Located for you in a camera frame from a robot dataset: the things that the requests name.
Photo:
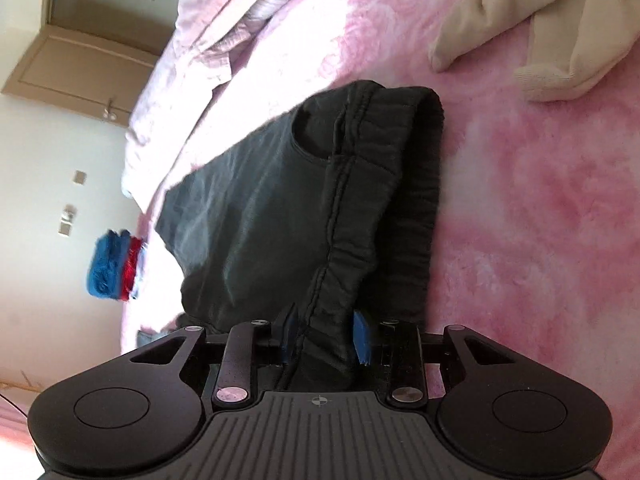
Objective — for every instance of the black pants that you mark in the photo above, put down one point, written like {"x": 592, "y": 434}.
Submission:
{"x": 250, "y": 210}

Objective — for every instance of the blue folded clothes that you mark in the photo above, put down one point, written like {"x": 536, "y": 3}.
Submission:
{"x": 105, "y": 265}

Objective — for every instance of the red folded cloth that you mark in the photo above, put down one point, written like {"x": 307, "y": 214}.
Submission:
{"x": 131, "y": 270}

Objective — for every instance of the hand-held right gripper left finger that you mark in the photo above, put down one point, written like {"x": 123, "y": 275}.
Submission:
{"x": 289, "y": 340}

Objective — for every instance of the pink floral blanket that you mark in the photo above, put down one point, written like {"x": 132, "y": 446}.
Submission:
{"x": 525, "y": 210}

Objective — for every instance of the light blue cloth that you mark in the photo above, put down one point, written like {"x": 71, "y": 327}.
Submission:
{"x": 141, "y": 270}

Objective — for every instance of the beige garment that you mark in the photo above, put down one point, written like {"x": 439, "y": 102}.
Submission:
{"x": 500, "y": 10}

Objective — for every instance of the wooden door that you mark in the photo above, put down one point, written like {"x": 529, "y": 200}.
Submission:
{"x": 85, "y": 70}

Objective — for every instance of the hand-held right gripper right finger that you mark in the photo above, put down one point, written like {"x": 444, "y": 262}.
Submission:
{"x": 361, "y": 337}

